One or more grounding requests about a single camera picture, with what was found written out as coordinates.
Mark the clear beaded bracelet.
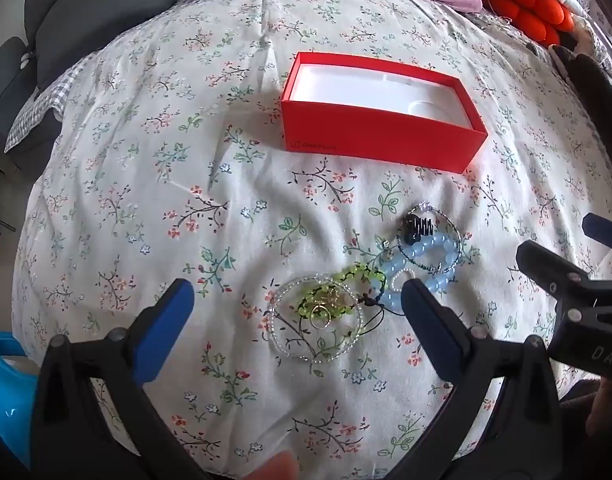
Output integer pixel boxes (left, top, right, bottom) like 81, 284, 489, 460
260, 275, 367, 363

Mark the person's left hand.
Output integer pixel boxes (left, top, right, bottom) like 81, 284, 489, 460
246, 451, 301, 480

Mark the red cardboard box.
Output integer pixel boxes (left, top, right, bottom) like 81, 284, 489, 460
281, 51, 488, 174

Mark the light blue beaded bracelet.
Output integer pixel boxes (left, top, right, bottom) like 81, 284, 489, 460
383, 232, 461, 318

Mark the small white pearl bracelet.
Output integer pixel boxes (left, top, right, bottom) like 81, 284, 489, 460
390, 266, 419, 291

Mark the orange knotted cushion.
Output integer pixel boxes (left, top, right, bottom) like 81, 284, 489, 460
483, 0, 577, 46

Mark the black hair claw clip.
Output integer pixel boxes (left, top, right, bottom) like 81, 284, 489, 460
400, 214, 437, 248

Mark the green beaded bracelet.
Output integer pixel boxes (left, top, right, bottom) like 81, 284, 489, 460
295, 266, 387, 323

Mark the grey checked sheet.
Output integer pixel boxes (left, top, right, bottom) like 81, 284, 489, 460
5, 65, 82, 153

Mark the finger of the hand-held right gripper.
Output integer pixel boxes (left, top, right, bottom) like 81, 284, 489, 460
583, 213, 612, 261
517, 241, 593, 306

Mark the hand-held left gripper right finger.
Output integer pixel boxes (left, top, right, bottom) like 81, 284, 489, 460
400, 278, 564, 480

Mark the person's right hand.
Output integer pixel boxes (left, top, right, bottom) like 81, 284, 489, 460
585, 375, 612, 438

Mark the thin dark beaded bracelet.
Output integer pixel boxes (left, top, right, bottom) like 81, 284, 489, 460
393, 201, 462, 273

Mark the dark grey cushion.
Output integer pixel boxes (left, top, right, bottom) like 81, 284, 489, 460
0, 0, 179, 91

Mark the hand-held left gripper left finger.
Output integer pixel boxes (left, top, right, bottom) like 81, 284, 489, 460
30, 278, 212, 480

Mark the floral print blanket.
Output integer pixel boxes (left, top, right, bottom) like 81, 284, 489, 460
11, 0, 612, 480

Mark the brown fleece blanket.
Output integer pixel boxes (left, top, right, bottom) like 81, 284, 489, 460
548, 44, 612, 151

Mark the blue plastic container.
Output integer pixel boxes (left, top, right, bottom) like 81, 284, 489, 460
0, 331, 39, 468

